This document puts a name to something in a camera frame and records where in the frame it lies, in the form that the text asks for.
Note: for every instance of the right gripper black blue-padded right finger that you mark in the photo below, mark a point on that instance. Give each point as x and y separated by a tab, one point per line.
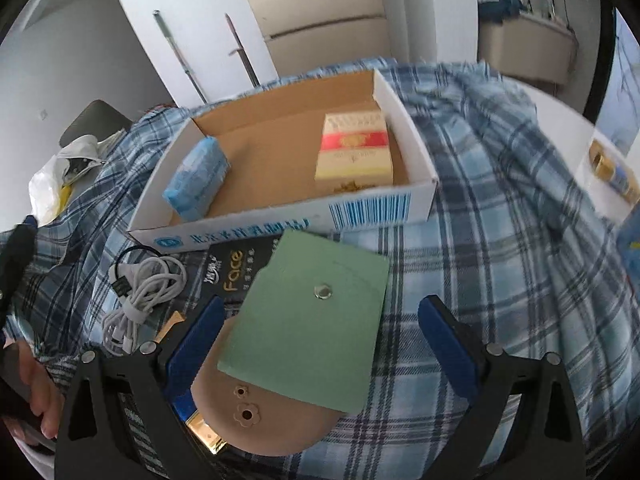
545	439

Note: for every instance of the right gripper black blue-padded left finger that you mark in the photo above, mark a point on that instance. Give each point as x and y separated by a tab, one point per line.
178	358

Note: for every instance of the blue tissue pack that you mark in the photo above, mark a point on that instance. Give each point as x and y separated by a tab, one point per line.
197	180

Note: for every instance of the green snap pouch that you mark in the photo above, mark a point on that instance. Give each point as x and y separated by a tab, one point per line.
307	327

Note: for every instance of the red gold cigarette pack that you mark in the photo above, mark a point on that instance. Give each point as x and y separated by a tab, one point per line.
354	152

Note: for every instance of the person's left hand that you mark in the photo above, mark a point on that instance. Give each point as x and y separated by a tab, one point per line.
46	401

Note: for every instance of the white plastic bag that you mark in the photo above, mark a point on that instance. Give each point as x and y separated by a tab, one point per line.
49	188

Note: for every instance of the striped grey cloth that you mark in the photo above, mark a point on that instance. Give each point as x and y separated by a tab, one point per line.
95	440

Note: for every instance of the grey chair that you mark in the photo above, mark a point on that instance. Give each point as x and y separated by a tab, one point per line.
99	119

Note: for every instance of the blue plaid shirt cloth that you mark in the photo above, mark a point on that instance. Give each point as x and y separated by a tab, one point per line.
513	246

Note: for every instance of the black Face tissue pack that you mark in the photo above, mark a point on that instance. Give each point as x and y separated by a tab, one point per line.
231	267

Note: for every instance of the gold blue small box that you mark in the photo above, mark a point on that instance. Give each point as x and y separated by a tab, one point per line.
614	172

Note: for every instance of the open cardboard tray box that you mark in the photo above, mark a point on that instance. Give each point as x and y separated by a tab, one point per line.
272	139

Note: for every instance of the beige bathroom vanity cabinet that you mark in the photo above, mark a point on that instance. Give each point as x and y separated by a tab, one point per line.
529	48

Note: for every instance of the beige three-door refrigerator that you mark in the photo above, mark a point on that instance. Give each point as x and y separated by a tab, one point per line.
301	35

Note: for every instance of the dark teal clothing pile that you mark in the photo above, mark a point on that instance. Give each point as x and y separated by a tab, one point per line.
498	11

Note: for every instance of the grey mop handle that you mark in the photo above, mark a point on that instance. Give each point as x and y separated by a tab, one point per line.
186	68

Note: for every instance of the dark broom handle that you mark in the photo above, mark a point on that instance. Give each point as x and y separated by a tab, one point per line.
240	50

